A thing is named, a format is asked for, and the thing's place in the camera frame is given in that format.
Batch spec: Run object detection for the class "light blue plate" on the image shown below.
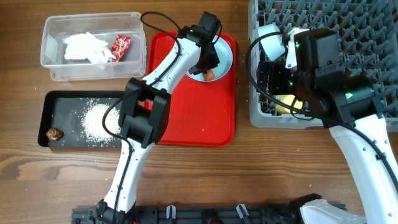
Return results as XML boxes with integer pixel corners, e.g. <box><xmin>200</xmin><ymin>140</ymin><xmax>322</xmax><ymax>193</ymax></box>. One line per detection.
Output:
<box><xmin>186</xmin><ymin>37</ymin><xmax>233</xmax><ymax>82</ymax></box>

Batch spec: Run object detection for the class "orange carrot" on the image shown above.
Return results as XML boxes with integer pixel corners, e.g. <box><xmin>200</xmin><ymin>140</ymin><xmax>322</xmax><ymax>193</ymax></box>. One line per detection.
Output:
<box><xmin>203</xmin><ymin>69</ymin><xmax>215</xmax><ymax>82</ymax></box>

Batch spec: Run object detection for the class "yellow plastic cup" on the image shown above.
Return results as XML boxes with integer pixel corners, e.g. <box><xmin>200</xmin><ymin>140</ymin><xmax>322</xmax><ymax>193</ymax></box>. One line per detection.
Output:
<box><xmin>275</xmin><ymin>95</ymin><xmax>303</xmax><ymax>114</ymax></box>

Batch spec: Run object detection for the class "light blue bowl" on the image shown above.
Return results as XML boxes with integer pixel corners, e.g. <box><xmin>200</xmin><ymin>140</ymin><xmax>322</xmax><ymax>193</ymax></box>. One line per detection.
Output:
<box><xmin>258</xmin><ymin>23</ymin><xmax>285</xmax><ymax>61</ymax></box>

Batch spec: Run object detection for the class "red snack wrapper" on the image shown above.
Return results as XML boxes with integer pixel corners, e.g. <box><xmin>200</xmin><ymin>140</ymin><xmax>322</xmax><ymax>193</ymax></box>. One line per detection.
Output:
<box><xmin>111</xmin><ymin>35</ymin><xmax>131</xmax><ymax>62</ymax></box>

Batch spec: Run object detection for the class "white napkin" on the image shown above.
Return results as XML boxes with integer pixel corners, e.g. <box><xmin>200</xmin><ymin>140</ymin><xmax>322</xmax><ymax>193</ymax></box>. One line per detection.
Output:
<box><xmin>63</xmin><ymin>32</ymin><xmax>120</xmax><ymax>70</ymax></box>

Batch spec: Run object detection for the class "brown food scrap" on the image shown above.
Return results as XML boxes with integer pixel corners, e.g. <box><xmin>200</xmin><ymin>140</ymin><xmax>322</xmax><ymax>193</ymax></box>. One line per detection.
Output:
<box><xmin>46</xmin><ymin>128</ymin><xmax>63</xmax><ymax>141</ymax></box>

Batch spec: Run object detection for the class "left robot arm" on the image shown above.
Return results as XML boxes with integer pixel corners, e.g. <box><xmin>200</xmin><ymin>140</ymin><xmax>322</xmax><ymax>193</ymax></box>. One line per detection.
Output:
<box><xmin>96</xmin><ymin>12</ymin><xmax>222</xmax><ymax>223</ymax></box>

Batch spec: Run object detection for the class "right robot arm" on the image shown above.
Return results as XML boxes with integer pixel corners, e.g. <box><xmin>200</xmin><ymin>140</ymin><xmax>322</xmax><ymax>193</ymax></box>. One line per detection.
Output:
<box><xmin>282</xmin><ymin>29</ymin><xmax>397</xmax><ymax>223</ymax></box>

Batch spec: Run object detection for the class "grey dishwasher rack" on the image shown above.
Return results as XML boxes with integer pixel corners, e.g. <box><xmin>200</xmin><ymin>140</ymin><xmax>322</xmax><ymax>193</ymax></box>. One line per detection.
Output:
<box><xmin>248</xmin><ymin>0</ymin><xmax>397</xmax><ymax>133</ymax></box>

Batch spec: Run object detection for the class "black waste tray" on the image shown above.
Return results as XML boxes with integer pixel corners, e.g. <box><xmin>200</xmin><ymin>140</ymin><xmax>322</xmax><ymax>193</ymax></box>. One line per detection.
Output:
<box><xmin>37</xmin><ymin>90</ymin><xmax>124</xmax><ymax>149</ymax></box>

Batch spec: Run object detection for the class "red plastic tray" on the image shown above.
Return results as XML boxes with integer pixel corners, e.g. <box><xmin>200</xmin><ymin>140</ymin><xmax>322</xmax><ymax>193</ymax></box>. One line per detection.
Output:
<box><xmin>159</xmin><ymin>34</ymin><xmax>236</xmax><ymax>147</ymax></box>

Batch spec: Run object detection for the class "white rice pile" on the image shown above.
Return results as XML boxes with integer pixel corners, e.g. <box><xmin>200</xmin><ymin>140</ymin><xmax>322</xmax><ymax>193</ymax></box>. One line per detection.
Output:
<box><xmin>81</xmin><ymin>98</ymin><xmax>121</xmax><ymax>146</ymax></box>

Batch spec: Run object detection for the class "clear plastic bin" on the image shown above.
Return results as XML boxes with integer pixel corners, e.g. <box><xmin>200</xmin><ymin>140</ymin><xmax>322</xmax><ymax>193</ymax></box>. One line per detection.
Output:
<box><xmin>40</xmin><ymin>12</ymin><xmax>147</xmax><ymax>82</ymax></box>

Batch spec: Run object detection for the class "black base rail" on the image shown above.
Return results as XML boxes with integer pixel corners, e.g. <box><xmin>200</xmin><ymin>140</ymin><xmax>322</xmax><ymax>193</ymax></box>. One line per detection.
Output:
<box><xmin>71</xmin><ymin>203</ymin><xmax>348</xmax><ymax>224</ymax></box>

